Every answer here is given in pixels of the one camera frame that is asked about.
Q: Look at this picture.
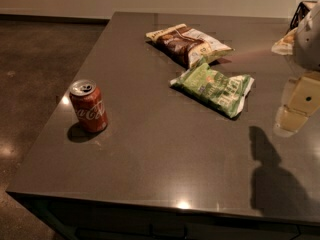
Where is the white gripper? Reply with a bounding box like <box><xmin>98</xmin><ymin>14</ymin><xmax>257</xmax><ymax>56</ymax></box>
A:
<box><xmin>274</xmin><ymin>2</ymin><xmax>320</xmax><ymax>137</ymax></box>

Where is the pale yellow snack bag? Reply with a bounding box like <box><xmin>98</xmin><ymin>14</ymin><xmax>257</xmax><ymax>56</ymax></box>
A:
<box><xmin>271</xmin><ymin>28</ymin><xmax>296</xmax><ymax>56</ymax></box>

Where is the green jalapeno chip bag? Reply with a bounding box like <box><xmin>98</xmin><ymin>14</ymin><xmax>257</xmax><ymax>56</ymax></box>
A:
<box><xmin>170</xmin><ymin>59</ymin><xmax>254</xmax><ymax>118</ymax></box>

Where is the brown white chip bag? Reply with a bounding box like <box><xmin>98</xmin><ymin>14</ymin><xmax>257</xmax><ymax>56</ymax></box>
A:
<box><xmin>146</xmin><ymin>24</ymin><xmax>232</xmax><ymax>69</ymax></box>

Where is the red coke can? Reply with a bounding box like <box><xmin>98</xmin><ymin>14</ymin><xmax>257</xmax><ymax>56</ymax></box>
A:
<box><xmin>69</xmin><ymin>79</ymin><xmax>108</xmax><ymax>133</ymax></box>

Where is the black wire rack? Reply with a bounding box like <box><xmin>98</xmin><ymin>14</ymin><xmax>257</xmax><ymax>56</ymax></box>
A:
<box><xmin>289</xmin><ymin>1</ymin><xmax>317</xmax><ymax>30</ymax></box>

